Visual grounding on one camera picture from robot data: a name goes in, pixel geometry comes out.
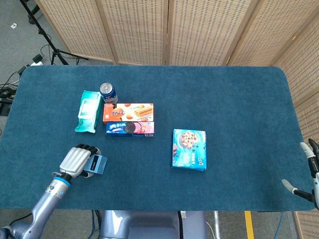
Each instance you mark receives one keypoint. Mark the blue drink can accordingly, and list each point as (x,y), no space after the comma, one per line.
(109,94)

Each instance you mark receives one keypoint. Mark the orange egg roll box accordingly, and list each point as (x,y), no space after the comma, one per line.
(128,112)

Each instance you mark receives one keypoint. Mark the blue Oreo cookie box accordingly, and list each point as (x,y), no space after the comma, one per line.
(129,129)

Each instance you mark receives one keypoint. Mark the teal felt table cloth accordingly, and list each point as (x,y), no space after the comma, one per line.
(224,99)

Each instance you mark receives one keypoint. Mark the green wet wipes pack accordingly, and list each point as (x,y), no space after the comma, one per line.
(87,112)

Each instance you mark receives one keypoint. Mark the white power strip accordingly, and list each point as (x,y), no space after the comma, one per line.
(37,59)

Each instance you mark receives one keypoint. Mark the small blue box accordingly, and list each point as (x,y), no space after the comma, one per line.
(99,164)

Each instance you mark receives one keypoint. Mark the blue chocolate chip cookie box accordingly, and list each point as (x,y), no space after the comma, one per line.
(189,152)

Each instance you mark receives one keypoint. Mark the grey-blue robot torso base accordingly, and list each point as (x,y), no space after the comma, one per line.
(139,224)

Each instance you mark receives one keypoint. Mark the black tripod stand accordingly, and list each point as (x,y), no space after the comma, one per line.
(55,52)

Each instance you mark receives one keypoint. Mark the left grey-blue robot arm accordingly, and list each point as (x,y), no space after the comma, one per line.
(47,199)

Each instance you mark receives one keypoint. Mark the metal table leg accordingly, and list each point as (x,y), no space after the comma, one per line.
(216,224)

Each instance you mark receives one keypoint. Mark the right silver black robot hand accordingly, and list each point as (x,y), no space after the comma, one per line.
(316,184)

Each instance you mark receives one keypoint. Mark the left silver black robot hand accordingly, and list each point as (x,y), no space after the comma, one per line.
(73,160)

